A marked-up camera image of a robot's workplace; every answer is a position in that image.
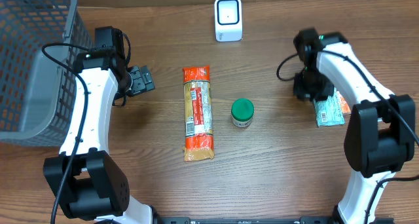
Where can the white barcode scanner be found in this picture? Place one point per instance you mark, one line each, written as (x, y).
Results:
(228, 20)

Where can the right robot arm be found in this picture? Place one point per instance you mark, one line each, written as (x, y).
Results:
(380, 137)

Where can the teal tissue pack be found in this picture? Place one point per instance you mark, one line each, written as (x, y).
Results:
(329, 112)

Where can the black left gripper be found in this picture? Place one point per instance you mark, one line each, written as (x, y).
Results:
(141, 80)

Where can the orange tissue pack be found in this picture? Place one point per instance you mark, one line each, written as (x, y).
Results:
(345, 108)

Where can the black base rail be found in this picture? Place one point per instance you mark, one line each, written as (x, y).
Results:
(301, 220)

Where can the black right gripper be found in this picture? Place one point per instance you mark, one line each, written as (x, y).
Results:
(309, 90)

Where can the green lid jar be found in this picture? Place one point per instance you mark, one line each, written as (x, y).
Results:
(242, 112)

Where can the orange spaghetti package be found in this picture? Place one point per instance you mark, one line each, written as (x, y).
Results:
(199, 143)

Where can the grey plastic basket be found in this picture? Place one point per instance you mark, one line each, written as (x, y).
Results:
(38, 95)

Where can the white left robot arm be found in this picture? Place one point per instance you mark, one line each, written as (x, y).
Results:
(86, 182)

